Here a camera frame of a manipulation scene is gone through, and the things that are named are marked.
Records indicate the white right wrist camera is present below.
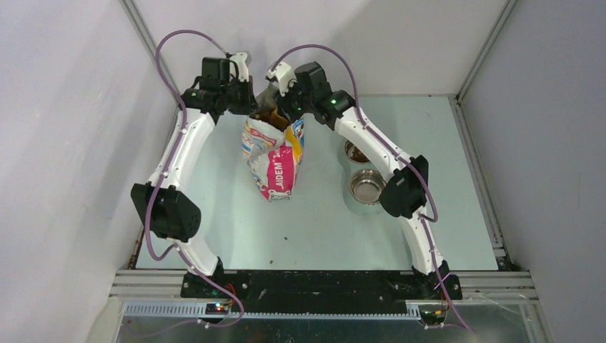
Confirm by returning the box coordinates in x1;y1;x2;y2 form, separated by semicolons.
266;62;297;97

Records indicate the circuit board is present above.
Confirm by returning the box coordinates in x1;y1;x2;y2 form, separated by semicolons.
419;309;449;327
204;302;231;315

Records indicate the steel bowl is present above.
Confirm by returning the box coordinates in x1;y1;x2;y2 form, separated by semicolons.
349;169;386;206
344;140;370;164

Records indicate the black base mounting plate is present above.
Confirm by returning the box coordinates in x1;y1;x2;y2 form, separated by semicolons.
180;270;463;315

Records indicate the aluminium frame rail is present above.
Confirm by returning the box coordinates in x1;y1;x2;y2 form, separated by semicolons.
110;269;540;320

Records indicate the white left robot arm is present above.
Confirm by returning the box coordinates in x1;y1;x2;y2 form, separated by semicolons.
131;51;256;298

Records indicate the right circuit board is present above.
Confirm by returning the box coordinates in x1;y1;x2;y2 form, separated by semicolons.
419;309;449;327

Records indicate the colourful pet food bag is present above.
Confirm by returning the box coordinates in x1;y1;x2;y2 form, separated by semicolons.
241;82;305;203

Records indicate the left circuit board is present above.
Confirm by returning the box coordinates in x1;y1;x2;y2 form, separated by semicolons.
204;302;231;315

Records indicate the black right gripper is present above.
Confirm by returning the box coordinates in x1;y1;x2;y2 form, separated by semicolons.
272;79;314;124

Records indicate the kibble in far bowl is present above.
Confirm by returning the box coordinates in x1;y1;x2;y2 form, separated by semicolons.
348;146;369;164

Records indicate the yellow plastic scoop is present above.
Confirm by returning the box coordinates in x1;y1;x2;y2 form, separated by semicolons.
254;109;290;131

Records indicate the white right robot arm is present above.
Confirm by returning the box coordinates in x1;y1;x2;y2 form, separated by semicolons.
266;62;444;299

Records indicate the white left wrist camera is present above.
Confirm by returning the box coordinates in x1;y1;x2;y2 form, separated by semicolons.
229;51;252;82

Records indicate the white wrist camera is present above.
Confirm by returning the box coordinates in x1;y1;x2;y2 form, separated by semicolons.
229;51;252;82
266;62;297;97

